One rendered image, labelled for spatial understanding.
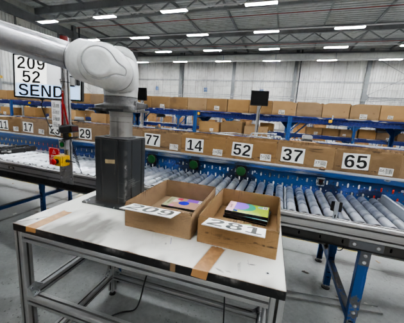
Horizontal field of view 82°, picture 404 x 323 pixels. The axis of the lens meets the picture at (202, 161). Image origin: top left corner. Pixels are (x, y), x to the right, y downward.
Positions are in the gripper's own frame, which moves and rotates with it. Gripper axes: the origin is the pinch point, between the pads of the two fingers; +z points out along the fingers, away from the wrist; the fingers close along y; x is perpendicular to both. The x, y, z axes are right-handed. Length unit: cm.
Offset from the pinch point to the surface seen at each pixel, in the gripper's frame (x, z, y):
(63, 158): 9.0, 21.4, -3.7
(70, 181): 25.9, 25.9, -4.2
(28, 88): -36, 27, 34
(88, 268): 95, 30, -14
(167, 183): 12, 15, -86
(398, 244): 26, 27, -198
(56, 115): -19.2, 26.1, 6.6
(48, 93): -34, 32, 20
